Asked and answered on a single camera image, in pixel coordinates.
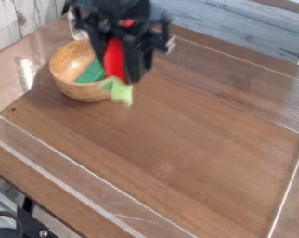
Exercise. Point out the black metal bracket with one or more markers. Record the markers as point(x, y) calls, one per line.
point(33, 228)

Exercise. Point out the wooden bowl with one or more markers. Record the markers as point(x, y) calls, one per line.
point(68, 63)

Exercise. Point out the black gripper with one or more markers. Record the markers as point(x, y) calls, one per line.
point(133, 21)

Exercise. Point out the clear acrylic tray wall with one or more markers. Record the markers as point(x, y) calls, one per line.
point(197, 162)

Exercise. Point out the green rectangular block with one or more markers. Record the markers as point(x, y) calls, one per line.
point(92, 74)

